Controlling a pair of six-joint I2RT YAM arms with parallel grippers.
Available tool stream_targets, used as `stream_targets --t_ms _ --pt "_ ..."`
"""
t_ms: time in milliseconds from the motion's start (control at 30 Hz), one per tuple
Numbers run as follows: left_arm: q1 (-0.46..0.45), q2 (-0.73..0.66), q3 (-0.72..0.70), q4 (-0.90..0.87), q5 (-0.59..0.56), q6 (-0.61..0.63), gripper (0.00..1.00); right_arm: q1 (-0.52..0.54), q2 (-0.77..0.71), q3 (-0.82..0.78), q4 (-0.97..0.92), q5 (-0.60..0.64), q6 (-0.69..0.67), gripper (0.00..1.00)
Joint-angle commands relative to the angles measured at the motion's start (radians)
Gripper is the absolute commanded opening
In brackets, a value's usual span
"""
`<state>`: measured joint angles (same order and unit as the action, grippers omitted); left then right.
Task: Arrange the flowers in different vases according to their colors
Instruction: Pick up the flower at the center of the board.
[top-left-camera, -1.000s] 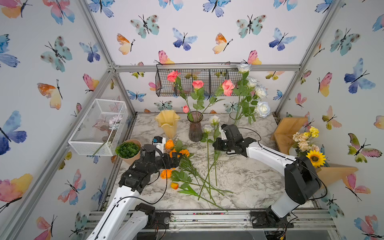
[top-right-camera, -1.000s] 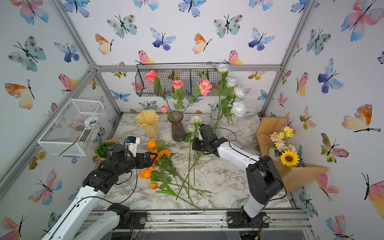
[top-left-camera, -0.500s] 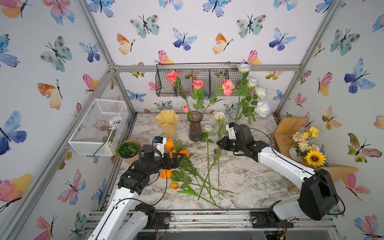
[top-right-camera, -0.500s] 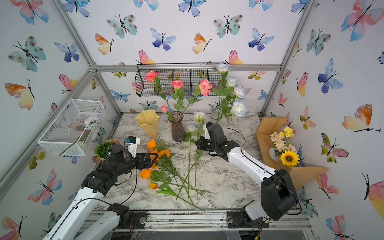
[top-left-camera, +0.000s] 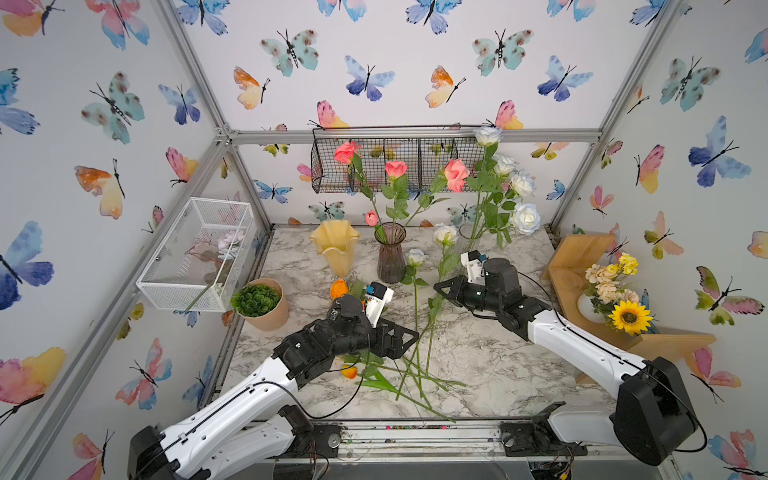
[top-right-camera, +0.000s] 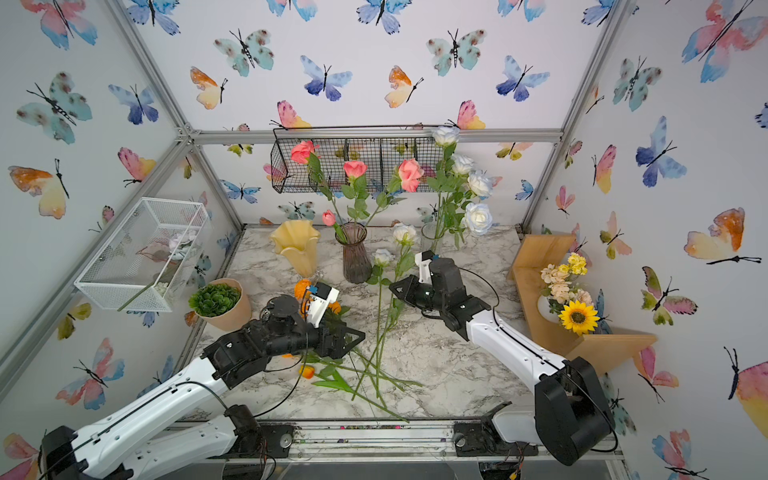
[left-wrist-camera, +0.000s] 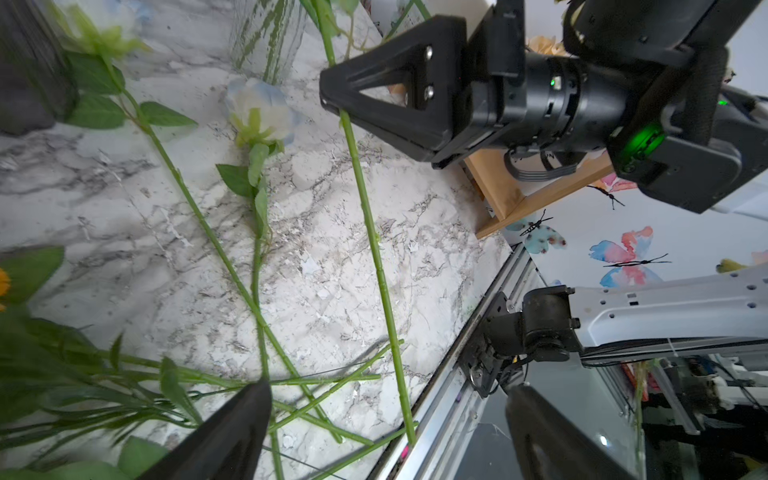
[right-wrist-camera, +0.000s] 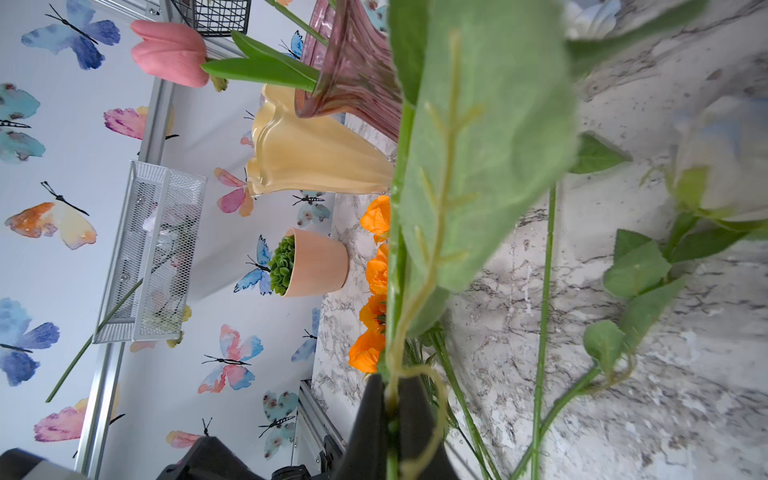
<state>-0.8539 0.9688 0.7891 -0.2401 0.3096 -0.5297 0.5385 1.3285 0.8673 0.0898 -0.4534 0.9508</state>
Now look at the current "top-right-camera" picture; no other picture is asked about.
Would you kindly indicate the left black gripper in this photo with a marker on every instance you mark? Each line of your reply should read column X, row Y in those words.
column 336, row 350

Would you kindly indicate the orange carnation flower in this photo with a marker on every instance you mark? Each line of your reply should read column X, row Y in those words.
column 335, row 307

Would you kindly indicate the purple glass vase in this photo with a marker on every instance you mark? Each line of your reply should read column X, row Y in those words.
column 357, row 267

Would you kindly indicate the clear glass vase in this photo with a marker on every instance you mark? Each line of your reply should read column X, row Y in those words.
column 431, row 238

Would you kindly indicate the yellow ruffled vase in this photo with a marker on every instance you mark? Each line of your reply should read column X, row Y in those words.
column 297, row 241

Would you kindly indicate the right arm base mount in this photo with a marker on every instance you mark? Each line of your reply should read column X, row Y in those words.
column 507, row 430

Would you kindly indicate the pink tulip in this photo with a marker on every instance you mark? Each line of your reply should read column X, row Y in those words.
column 330, row 220

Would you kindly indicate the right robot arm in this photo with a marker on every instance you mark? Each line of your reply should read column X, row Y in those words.
column 571, row 414

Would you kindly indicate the orange tulip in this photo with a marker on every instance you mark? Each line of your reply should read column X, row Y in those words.
column 329, row 377

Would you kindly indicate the small white rosebud stem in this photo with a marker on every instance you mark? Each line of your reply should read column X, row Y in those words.
column 404, row 236

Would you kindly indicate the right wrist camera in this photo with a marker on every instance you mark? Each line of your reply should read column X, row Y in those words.
column 422, row 262

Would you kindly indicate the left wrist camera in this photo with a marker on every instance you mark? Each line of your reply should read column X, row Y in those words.
column 320, row 297

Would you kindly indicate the white mesh wall basket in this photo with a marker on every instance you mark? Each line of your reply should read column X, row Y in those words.
column 148, row 259

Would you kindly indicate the potted green succulent plant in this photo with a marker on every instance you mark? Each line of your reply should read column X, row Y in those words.
column 223, row 304

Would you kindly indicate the orange rose flower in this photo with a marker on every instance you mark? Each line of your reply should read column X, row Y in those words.
column 302, row 289

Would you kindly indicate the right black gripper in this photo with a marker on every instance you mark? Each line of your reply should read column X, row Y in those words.
column 414, row 291

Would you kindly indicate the small white rose stem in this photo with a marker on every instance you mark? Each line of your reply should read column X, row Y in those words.
column 383, row 259

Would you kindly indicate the sunflower bouquet in vase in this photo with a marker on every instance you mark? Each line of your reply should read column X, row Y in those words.
column 564, row 301

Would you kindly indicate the wooden corner shelf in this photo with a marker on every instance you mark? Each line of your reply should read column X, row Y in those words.
column 558, row 334

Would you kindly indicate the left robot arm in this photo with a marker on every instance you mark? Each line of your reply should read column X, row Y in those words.
column 127, row 444

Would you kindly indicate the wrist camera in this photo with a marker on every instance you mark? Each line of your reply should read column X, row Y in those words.
column 320, row 297
column 422, row 262

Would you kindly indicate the pink rose pair stem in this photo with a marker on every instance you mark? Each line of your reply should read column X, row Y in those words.
column 353, row 188

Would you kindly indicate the pink rose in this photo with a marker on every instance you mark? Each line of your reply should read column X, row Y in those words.
column 405, row 179

